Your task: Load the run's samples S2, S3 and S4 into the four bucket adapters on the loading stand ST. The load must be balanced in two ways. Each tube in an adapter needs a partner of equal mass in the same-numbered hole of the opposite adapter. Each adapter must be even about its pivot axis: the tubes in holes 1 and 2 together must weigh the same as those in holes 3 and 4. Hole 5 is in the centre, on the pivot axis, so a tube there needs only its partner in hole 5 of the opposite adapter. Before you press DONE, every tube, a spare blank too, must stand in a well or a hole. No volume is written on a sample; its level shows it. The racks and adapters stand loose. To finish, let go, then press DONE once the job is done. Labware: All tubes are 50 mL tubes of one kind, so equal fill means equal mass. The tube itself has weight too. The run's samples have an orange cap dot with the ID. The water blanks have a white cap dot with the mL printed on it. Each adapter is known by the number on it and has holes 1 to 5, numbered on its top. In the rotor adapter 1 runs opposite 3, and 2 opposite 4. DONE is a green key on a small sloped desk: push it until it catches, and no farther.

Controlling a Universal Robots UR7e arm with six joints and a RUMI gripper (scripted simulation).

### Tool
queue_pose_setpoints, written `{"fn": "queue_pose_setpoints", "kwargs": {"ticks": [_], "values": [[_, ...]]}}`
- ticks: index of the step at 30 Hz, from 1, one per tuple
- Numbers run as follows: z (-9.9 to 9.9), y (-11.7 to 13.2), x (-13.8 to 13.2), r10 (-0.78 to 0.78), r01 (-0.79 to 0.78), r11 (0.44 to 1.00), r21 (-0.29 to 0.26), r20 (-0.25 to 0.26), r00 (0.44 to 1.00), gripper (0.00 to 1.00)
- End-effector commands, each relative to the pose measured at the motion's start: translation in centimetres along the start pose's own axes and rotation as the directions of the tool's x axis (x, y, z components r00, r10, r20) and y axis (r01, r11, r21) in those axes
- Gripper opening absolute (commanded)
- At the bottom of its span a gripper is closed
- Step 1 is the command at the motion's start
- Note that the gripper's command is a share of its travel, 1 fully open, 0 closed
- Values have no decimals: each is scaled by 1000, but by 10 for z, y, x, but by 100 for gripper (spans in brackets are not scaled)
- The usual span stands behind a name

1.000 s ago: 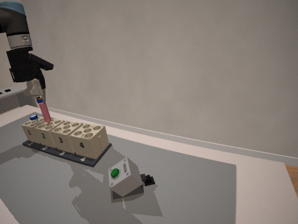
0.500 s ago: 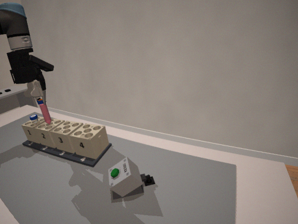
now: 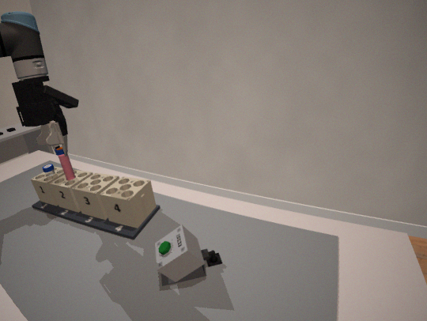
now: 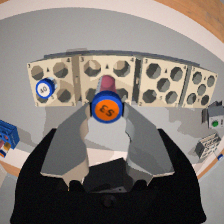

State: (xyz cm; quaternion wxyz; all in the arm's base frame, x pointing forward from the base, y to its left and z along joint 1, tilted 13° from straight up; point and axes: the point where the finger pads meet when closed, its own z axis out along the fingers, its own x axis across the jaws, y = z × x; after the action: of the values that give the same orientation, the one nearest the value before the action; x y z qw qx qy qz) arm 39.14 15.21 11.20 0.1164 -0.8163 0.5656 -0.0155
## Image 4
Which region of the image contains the cream bucket adapter with holes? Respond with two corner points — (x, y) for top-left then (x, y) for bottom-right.
(174, 60), (218, 108)

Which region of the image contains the blue tube rack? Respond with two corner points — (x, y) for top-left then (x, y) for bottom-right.
(0, 120), (20, 149)

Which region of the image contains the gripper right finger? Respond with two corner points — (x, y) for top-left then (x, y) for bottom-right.
(122, 102), (207, 224)

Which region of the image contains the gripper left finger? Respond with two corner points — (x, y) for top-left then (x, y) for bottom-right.
(10, 101), (92, 224)

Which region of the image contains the beige bucket adapter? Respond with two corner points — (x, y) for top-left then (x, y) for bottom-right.
(132, 54), (187, 107)
(27, 54), (82, 107)
(79, 53), (136, 105)

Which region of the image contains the grey flat mat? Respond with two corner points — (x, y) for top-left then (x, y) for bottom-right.
(0, 7), (224, 165)

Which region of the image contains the white tube rack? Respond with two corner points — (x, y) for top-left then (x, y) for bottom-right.
(195, 133), (222, 159)

